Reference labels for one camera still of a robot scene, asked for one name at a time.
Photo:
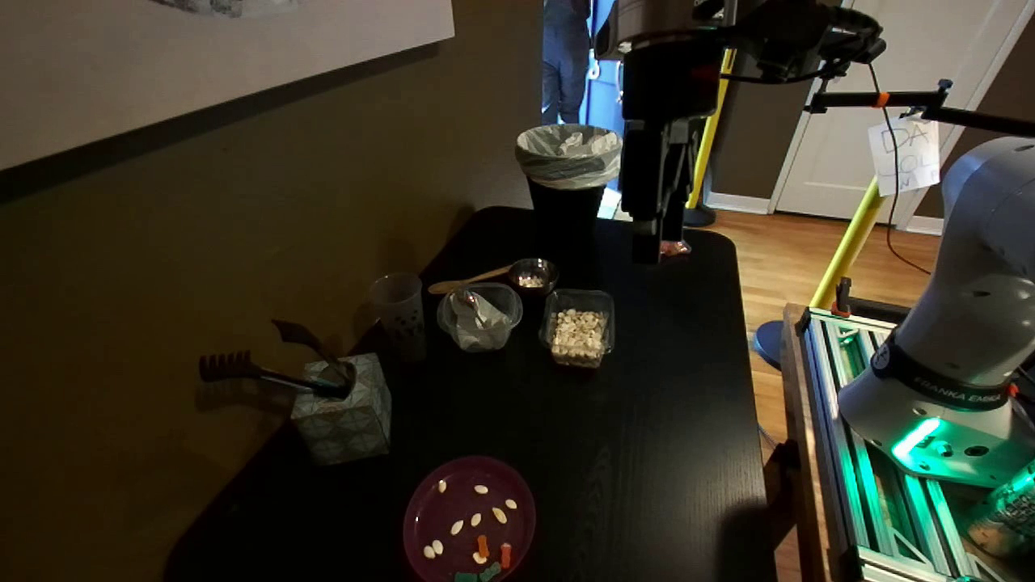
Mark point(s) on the clear square food container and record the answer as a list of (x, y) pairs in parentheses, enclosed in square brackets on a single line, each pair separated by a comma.
[(579, 326)]

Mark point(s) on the aluminium frame cart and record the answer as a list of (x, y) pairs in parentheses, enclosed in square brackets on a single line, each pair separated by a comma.
[(860, 486)]

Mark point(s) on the blue door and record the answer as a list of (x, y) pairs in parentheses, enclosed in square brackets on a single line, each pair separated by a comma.
[(606, 97)]

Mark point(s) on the crumpled white tissue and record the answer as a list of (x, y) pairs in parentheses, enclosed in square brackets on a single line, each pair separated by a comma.
[(475, 310)]

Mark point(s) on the black slotted utensil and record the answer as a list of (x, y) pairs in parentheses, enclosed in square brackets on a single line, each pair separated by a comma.
[(269, 376)]

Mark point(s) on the yellow pole with black base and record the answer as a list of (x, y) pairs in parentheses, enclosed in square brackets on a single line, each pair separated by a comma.
[(706, 140)]

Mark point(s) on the orange candy piece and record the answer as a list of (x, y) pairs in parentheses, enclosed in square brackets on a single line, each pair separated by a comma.
[(506, 553), (479, 549)]

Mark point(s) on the white trash bag liner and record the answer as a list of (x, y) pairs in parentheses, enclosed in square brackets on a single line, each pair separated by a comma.
[(567, 152)]

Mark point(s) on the clear plastic bowl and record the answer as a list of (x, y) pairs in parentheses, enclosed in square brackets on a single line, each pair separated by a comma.
[(479, 318)]

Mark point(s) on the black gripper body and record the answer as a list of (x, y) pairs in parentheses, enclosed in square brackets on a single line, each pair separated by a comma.
[(654, 140)]

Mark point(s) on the white bean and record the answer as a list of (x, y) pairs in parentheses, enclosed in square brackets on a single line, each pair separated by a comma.
[(441, 486), (509, 503), (500, 516), (479, 488), (457, 528), (475, 519), (432, 549)]

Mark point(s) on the small pink snack pack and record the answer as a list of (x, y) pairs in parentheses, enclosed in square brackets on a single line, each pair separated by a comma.
[(678, 248)]

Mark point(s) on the white paper tag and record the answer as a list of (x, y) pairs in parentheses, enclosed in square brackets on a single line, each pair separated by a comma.
[(904, 155)]

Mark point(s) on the white panel door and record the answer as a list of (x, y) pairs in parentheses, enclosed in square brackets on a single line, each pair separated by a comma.
[(828, 149)]

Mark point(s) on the purple plate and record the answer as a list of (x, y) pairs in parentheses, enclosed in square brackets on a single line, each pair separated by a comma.
[(454, 505)]

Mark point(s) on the black boom stand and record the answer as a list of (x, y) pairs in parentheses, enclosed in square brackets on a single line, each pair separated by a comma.
[(917, 101)]

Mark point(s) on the blue round floor base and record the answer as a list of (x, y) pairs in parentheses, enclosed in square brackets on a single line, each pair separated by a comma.
[(769, 342)]

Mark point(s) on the yellow slanted pole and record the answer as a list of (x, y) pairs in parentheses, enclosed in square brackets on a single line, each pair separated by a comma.
[(846, 248)]

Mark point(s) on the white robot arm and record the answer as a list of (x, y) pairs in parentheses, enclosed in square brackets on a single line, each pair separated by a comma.
[(972, 310)]

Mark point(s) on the person in blue jeans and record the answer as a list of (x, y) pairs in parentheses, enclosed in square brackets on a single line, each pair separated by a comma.
[(565, 59)]

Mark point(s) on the white wall board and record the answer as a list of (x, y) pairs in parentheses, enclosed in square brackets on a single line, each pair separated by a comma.
[(213, 54)]

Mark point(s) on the black trash can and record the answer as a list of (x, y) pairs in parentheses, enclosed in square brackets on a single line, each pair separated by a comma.
[(567, 220)]

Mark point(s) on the wooden spoon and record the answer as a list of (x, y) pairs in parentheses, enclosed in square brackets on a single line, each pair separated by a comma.
[(465, 283)]

